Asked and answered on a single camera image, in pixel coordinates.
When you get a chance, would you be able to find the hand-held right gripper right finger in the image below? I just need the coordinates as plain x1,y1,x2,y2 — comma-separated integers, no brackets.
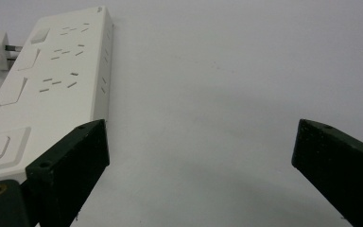
291,118,363,227

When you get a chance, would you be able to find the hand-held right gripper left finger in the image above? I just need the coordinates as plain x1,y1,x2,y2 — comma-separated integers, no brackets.
20,118,111,227

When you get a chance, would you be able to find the white power strip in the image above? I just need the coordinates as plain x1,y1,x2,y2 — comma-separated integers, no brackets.
0,6,114,187

